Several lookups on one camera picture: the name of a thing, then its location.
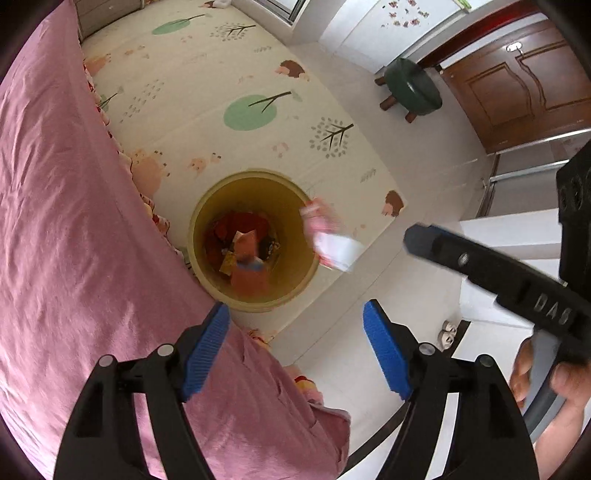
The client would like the red white snack wrapper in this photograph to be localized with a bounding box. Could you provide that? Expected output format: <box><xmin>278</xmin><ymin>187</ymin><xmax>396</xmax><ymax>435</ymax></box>
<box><xmin>300</xmin><ymin>198</ymin><xmax>365</xmax><ymax>272</ymax></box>

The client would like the long brown cardboard box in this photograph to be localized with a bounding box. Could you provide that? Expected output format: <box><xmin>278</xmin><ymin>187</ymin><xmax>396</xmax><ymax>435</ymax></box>
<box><xmin>230</xmin><ymin>230</ymin><xmax>270</xmax><ymax>298</ymax></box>

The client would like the red fabric zipper pouch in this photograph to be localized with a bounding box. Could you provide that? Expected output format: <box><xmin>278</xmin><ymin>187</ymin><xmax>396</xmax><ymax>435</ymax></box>
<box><xmin>204</xmin><ymin>211</ymin><xmax>270</xmax><ymax>268</ymax></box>

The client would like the person's right forearm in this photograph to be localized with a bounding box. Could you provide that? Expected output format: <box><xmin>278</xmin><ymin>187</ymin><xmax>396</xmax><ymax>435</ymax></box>
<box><xmin>534</xmin><ymin>402</ymin><xmax>585</xmax><ymax>480</ymax></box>

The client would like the yellow trash bin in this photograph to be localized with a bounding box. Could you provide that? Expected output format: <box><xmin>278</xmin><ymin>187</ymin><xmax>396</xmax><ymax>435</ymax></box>
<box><xmin>187</xmin><ymin>170</ymin><xmax>318</xmax><ymax>313</ymax></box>

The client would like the person's right hand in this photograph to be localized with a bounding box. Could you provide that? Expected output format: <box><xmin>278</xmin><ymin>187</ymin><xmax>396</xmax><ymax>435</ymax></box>
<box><xmin>509</xmin><ymin>338</ymin><xmax>590</xmax><ymax>425</ymax></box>

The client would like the pair of white shoes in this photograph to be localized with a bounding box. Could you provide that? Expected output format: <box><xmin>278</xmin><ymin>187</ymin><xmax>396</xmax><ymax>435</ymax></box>
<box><xmin>438</xmin><ymin>320</ymin><xmax>458</xmax><ymax>350</ymax></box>

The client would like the pink bed sheet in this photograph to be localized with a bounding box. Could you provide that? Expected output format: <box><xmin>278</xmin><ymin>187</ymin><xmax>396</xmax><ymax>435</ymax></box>
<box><xmin>1</xmin><ymin>1</ymin><xmax>349</xmax><ymax>479</ymax></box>

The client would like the green round stool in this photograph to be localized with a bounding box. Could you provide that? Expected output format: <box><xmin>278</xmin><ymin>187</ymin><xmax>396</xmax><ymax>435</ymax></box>
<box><xmin>375</xmin><ymin>58</ymin><xmax>443</xmax><ymax>123</ymax></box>

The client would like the brown wooden door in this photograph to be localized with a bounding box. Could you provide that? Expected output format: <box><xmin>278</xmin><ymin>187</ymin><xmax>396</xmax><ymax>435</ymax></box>
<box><xmin>442</xmin><ymin>20</ymin><xmax>590</xmax><ymax>153</ymax></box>

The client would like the cartoon tree play mat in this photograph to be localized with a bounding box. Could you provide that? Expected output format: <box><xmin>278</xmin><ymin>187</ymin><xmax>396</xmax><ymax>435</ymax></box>
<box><xmin>80</xmin><ymin>0</ymin><xmax>408</xmax><ymax>342</ymax></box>

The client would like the sliding wardrobe door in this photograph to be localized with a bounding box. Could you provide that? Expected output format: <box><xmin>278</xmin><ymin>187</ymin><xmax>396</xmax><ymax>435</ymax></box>
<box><xmin>232</xmin><ymin>0</ymin><xmax>308</xmax><ymax>25</ymax></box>

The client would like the beige nightstand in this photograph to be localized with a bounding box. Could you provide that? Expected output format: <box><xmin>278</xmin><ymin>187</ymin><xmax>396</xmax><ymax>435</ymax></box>
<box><xmin>74</xmin><ymin>0</ymin><xmax>145</xmax><ymax>40</ymax></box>

